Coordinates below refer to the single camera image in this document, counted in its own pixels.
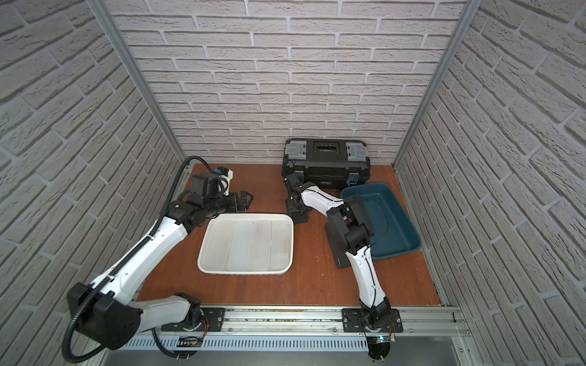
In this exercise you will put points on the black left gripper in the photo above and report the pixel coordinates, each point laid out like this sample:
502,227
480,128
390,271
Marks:
238,201

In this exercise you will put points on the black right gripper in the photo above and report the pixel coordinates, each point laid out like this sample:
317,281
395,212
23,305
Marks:
291,207

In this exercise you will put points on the white plastic storage box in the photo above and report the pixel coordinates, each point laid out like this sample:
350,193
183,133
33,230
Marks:
248,244

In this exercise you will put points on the long black pencil case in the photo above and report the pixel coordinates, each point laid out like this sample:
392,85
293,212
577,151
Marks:
297,211

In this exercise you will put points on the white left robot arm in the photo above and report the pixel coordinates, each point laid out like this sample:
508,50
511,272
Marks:
104,310

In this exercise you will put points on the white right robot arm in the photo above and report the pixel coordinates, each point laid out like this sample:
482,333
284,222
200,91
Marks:
349,229

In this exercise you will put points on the teal plastic storage tray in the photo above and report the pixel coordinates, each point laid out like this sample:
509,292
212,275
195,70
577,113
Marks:
395,234

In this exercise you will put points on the black plastic toolbox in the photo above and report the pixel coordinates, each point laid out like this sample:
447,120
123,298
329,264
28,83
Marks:
327,163

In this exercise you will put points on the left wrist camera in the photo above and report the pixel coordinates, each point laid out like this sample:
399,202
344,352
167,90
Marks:
225,176

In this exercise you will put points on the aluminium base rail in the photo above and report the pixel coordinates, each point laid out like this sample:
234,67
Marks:
306,329

